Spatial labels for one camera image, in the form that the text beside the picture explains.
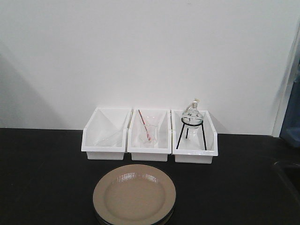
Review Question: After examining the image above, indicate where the beige round plate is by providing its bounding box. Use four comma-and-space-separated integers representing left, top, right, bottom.
94, 207, 176, 225
92, 164, 176, 222

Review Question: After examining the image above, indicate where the middle white plastic bin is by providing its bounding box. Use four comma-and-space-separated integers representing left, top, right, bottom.
127, 109, 172, 162

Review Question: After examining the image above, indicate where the white plastic bin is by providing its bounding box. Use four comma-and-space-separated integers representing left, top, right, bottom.
127, 109, 172, 162
171, 110, 218, 164
81, 107, 132, 160

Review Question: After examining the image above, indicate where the clear glass beaker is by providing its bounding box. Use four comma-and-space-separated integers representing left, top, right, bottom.
139, 125, 157, 148

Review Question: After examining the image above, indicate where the round glass flask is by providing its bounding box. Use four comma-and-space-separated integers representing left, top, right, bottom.
181, 98, 203, 129

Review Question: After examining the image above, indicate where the left white plastic bin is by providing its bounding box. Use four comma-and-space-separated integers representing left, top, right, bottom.
81, 107, 132, 160

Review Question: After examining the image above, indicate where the right white plastic bin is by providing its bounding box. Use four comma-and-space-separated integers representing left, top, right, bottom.
171, 110, 218, 164

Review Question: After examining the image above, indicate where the blue pegboard drying rack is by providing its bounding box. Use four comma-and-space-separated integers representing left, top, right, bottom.
280, 43, 300, 149

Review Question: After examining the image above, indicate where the black lab sink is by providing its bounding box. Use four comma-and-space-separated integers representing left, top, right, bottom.
274, 161, 300, 198

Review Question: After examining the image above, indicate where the black wire tripod stand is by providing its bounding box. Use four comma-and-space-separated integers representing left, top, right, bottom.
176, 118, 207, 150

